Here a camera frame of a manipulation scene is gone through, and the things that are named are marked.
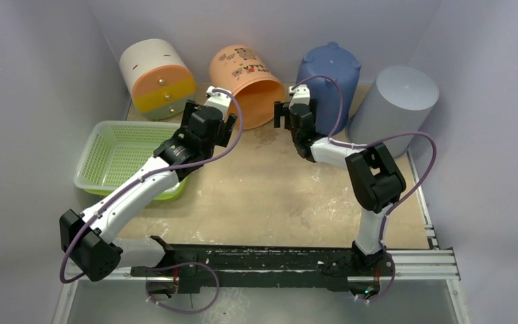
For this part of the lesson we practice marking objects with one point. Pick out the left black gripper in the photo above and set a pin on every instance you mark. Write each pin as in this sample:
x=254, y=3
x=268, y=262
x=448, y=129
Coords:
x=224, y=130

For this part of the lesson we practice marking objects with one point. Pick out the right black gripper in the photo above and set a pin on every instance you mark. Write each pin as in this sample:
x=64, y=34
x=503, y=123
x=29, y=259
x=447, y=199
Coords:
x=279, y=114

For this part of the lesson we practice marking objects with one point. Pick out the orange printed plastic bucket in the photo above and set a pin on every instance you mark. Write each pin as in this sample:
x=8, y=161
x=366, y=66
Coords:
x=239, y=69

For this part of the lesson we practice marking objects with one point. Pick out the blue plastic bucket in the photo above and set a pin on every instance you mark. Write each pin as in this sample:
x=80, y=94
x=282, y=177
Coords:
x=332, y=75

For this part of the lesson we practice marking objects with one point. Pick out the white perforated plastic basket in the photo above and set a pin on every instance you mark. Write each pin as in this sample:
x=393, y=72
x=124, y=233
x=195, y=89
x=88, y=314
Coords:
x=116, y=150

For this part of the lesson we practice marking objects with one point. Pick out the grey plastic bucket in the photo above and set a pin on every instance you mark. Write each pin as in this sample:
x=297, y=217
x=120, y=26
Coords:
x=398, y=101

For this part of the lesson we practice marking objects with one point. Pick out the green plastic tray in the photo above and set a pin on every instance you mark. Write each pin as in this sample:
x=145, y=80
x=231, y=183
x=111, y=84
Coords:
x=169, y=194

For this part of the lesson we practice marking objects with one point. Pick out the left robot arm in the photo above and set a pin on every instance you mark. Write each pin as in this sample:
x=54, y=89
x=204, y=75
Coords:
x=89, y=239

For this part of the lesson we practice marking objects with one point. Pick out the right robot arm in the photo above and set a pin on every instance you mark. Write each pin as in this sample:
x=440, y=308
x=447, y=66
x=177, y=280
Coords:
x=375, y=178

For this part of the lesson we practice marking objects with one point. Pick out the small round drawer cabinet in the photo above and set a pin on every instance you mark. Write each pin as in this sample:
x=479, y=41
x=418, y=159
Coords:
x=157, y=79

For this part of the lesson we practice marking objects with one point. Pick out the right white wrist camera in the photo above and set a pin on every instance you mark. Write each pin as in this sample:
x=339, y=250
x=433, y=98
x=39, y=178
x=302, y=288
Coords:
x=299, y=95

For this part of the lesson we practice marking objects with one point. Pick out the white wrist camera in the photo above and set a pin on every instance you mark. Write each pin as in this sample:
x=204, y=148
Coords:
x=219, y=98
x=299, y=95

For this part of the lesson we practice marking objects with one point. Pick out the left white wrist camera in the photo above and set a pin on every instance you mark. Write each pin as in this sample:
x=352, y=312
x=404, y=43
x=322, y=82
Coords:
x=219, y=98

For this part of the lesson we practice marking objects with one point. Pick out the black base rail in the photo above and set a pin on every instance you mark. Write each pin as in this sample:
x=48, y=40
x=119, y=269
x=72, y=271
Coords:
x=194, y=266

